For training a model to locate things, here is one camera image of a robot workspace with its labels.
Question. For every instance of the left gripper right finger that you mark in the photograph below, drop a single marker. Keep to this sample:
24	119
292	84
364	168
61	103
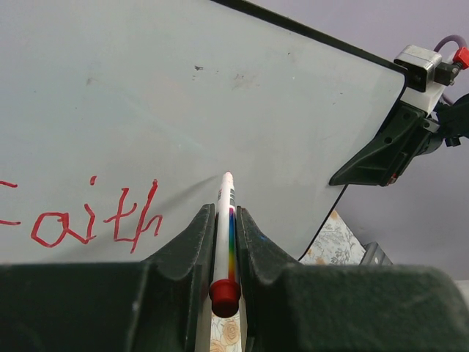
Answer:
290	306

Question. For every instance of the floral patterned table mat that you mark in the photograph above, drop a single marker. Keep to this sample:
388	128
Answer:
334	245

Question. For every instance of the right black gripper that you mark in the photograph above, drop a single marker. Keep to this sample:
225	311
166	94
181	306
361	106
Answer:
402	138

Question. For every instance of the red whiteboard marker pen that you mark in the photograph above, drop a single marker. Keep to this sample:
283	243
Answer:
224	289

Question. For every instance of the white whiteboard black frame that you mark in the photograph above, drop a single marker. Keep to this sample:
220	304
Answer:
119	119

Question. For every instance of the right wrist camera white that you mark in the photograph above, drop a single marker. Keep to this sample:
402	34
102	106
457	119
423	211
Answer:
429	73

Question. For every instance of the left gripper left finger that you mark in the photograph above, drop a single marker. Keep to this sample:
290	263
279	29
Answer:
158	304

